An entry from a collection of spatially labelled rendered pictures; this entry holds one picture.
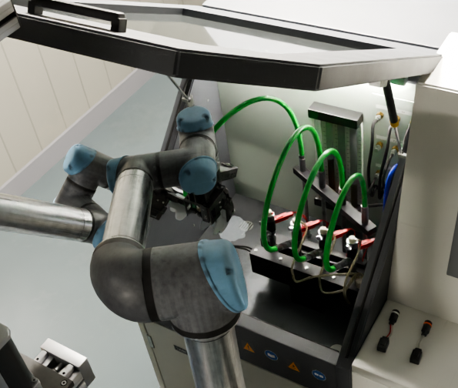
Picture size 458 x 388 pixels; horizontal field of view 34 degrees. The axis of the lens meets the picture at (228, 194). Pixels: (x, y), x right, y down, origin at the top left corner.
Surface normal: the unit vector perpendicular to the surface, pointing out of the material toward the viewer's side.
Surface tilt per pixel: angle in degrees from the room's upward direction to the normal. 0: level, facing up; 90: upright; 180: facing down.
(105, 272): 37
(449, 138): 76
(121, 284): 42
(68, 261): 0
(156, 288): 47
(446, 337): 0
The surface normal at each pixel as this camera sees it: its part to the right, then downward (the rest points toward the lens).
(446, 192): -0.53, 0.44
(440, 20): -0.13, -0.73
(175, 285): -0.05, -0.01
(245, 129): -0.51, 0.63
